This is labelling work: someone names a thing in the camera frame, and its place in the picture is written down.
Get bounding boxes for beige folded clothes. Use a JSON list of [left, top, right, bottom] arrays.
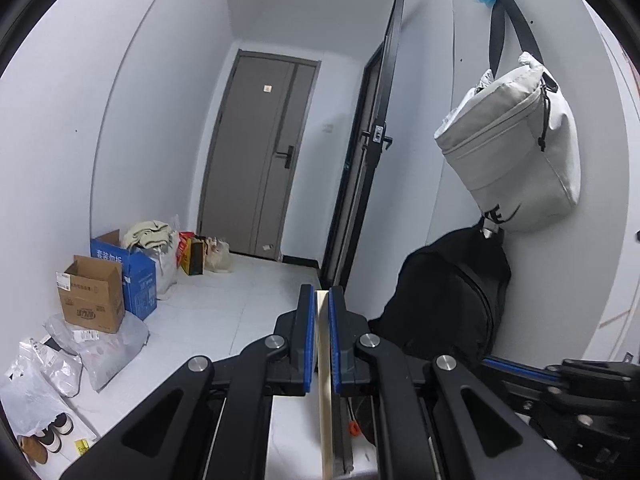
[[122, 220, 173, 252]]

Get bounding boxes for yellow red paper bag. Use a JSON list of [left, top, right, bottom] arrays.
[[177, 232, 206, 276]]

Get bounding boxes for clear wrinkled labelled bag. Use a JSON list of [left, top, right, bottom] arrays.
[[44, 312, 101, 357]]

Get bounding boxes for silver plastic bag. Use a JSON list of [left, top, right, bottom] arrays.
[[5, 339, 84, 398]]

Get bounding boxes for white crossbody bag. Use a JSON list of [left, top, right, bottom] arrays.
[[434, 0, 582, 233]]

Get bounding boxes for grey plastic mailer bag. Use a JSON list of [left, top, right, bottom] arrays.
[[79, 310, 151, 393]]

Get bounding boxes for black door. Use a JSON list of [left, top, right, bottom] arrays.
[[320, 0, 407, 291]]

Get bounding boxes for black backpack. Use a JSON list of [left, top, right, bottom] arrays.
[[367, 220, 512, 361]]

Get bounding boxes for brown cardboard box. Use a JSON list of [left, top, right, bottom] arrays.
[[56, 255, 126, 335]]

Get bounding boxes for beige tote bag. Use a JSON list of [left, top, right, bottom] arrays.
[[204, 236, 233, 274]]

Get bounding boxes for white plastic bag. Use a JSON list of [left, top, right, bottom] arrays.
[[145, 216, 182, 297]]

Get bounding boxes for blue cardboard box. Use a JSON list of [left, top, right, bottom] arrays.
[[90, 229, 158, 322]]

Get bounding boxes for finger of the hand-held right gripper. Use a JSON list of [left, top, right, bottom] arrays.
[[481, 355, 568, 386]]

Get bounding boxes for white black sneaker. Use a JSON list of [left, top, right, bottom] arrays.
[[50, 412, 76, 437], [37, 429, 63, 454]]

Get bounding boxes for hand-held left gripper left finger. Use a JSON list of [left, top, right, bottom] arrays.
[[59, 284, 317, 480]]

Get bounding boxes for wooden chopstick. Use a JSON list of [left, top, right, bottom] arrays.
[[316, 290, 335, 480]]

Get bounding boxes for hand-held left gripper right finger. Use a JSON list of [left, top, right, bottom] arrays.
[[327, 285, 583, 480]]

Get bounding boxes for grey door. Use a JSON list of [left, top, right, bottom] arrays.
[[196, 49, 321, 263]]

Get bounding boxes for tan shoe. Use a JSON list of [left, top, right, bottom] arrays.
[[17, 435, 49, 465]]

